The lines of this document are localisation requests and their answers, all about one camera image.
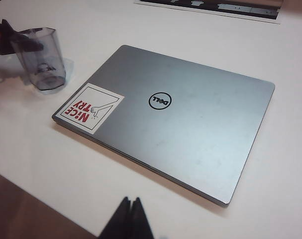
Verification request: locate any transparent grey plastic cup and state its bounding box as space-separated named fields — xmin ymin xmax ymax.
xmin=10 ymin=27 xmax=67 ymax=91

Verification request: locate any white red Nice Try sticker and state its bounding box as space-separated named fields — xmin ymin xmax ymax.
xmin=52 ymin=83 xmax=124 ymax=132

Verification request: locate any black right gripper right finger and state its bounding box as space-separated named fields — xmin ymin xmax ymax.
xmin=132 ymin=197 xmax=162 ymax=239

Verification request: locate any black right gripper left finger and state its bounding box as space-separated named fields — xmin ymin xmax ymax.
xmin=101 ymin=197 xmax=133 ymax=239

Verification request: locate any silver Dell laptop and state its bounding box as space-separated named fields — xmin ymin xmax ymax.
xmin=51 ymin=44 xmax=276 ymax=208

